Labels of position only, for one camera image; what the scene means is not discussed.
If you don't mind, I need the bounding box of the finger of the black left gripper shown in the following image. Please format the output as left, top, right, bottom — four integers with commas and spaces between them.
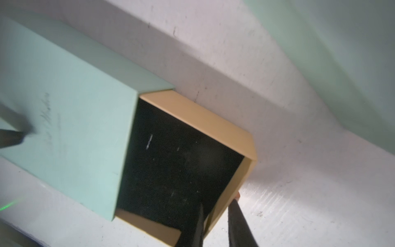
0, 129, 25, 149

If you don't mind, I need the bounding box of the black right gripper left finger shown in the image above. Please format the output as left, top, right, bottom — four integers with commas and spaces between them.
175, 202, 205, 247

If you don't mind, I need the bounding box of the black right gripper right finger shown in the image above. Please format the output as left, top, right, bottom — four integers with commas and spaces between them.
228, 199, 258, 247

